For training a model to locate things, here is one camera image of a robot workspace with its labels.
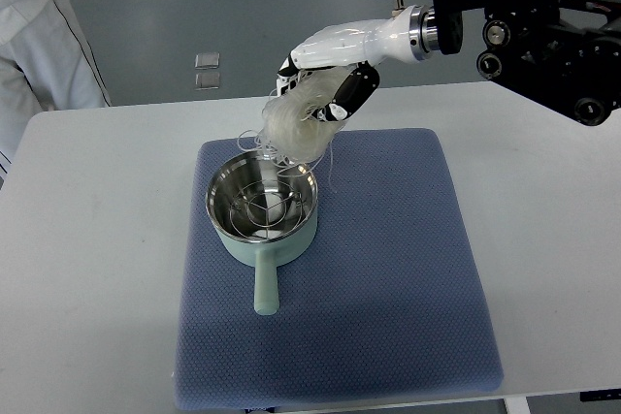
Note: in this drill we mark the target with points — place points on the white vermicelli bundle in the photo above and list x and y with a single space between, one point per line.
294 135

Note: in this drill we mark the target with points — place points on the mint green steel pot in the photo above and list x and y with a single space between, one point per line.
250 173

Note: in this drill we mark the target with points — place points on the lower floor metal plate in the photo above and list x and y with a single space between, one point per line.
207 80

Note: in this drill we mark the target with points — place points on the person in white clothes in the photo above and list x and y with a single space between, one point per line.
46 64

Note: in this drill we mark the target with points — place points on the blue textured mat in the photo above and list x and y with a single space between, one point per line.
385 302

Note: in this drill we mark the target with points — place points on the wire steaming rack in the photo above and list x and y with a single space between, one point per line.
267 215

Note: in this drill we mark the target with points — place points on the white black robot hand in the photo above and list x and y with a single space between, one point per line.
410 36

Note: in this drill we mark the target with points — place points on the upper floor metal plate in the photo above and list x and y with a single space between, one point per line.
206 60

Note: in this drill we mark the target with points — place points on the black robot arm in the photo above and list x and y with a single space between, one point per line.
561 54

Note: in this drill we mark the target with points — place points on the floor metal plate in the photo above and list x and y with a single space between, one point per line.
206 60
207 80

